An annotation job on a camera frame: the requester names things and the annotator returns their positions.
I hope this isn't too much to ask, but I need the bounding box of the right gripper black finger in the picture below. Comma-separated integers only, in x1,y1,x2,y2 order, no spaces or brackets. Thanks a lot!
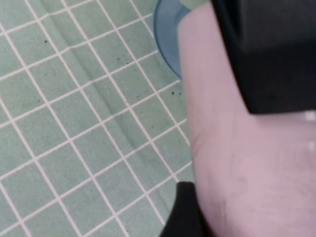
159,181,211,237

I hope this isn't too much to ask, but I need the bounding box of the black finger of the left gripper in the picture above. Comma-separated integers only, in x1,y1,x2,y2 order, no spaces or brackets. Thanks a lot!
211,0,316,115

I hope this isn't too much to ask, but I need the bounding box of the pink plastic cup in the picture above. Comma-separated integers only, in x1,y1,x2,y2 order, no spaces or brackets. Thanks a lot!
177,3,316,237

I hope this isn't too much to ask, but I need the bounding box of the green plastic cup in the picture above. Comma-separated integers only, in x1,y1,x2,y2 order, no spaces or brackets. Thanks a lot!
178,0,213,12

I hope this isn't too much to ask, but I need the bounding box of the blue cup stand with pegs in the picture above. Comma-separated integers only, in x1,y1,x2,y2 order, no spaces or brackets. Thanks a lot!
153,0,192,80

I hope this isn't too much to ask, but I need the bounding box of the green checked tablecloth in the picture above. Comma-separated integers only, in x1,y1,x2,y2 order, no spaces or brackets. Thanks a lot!
0,0,196,237

